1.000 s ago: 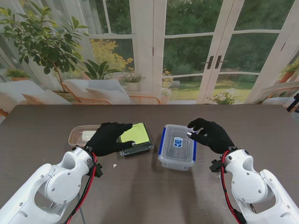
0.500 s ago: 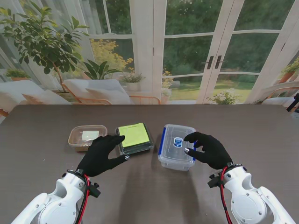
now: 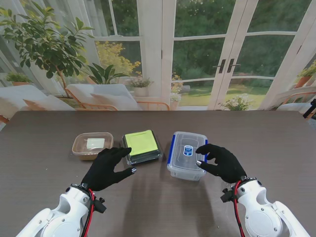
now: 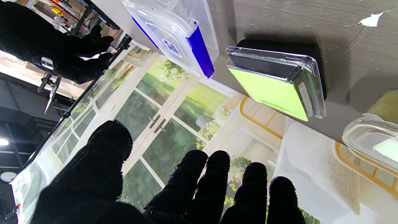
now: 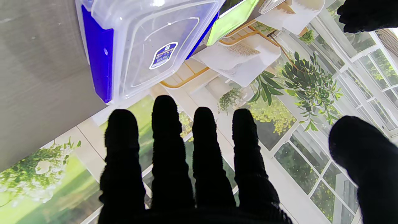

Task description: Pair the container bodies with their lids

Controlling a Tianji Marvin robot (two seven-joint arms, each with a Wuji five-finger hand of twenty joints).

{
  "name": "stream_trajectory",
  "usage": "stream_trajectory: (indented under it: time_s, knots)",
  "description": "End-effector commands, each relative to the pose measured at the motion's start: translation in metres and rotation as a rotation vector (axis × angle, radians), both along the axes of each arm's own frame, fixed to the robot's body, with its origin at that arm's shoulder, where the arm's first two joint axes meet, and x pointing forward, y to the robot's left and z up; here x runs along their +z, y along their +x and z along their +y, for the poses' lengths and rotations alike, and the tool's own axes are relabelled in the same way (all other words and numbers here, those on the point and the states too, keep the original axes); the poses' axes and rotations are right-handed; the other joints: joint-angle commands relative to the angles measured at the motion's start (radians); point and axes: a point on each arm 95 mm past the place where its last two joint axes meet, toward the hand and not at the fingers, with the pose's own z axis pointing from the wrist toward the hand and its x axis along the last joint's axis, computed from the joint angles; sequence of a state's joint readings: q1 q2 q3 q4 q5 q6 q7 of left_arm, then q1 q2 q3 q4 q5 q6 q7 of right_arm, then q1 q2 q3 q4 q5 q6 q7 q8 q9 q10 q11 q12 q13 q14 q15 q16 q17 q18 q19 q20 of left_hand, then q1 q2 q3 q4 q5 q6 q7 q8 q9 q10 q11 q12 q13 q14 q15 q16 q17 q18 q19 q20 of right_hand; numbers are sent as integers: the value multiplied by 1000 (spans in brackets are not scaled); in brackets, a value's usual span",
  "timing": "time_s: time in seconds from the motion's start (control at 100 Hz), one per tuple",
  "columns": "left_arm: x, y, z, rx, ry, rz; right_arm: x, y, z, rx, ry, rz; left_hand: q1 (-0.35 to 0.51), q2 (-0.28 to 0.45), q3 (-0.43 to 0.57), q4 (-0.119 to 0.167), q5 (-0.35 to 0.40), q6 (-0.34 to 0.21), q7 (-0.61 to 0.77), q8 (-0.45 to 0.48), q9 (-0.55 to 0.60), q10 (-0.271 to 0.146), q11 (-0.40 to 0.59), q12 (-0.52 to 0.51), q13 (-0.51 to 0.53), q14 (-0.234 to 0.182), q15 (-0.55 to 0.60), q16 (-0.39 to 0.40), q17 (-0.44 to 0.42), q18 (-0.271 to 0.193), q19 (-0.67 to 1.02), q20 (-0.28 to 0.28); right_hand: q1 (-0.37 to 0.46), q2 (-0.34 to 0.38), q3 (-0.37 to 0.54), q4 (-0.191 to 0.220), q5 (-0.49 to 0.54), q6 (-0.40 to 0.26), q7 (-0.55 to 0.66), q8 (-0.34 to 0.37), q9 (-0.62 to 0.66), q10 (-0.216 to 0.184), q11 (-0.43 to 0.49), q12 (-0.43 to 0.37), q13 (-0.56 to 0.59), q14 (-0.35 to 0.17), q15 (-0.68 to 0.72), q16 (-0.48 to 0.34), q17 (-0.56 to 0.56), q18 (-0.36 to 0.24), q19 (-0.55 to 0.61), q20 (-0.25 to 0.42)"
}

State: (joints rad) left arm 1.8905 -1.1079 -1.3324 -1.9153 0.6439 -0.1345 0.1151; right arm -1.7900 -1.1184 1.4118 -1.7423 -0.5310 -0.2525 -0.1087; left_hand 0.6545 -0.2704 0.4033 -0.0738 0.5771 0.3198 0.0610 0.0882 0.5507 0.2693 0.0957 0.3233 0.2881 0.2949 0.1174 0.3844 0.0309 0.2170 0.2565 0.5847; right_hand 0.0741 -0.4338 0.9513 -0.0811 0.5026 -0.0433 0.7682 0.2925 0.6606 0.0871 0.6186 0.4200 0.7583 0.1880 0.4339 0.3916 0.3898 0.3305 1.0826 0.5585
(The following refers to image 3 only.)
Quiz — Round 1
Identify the red cable on left arm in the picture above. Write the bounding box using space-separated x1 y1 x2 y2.
82 189 97 237

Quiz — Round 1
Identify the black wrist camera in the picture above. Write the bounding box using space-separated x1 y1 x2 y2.
221 187 235 203
93 197 107 214

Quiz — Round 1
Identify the clear container with blue clips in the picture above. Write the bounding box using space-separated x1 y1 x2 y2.
167 131 208 182

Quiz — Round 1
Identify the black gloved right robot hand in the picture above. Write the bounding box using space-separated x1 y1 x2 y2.
195 143 247 184

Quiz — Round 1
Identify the clear lid with white label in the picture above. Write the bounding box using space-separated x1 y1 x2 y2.
72 132 114 156

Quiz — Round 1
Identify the red cable on right arm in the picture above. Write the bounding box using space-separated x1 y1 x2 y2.
234 180 247 237

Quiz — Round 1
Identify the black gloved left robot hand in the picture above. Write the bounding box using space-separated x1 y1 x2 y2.
80 147 138 192

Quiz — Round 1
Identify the black plastic tray container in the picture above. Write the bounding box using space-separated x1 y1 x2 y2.
121 129 163 166

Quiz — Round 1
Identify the black tripod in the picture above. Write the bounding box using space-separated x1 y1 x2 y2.
303 98 316 119

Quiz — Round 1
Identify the clear plastic lid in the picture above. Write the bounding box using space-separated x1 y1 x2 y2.
167 131 208 175

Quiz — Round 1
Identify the red cable on arm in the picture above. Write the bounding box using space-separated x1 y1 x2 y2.
234 180 247 237
82 189 97 237

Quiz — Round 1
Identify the printed sunroom backdrop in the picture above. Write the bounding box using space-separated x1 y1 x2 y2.
0 0 316 124

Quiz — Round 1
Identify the brown kraft paper container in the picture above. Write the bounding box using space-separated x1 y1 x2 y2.
72 132 114 161

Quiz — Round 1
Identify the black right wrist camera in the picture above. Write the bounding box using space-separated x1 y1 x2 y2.
221 187 235 203

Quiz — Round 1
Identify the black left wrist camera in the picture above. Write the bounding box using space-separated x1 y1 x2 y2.
93 197 107 214

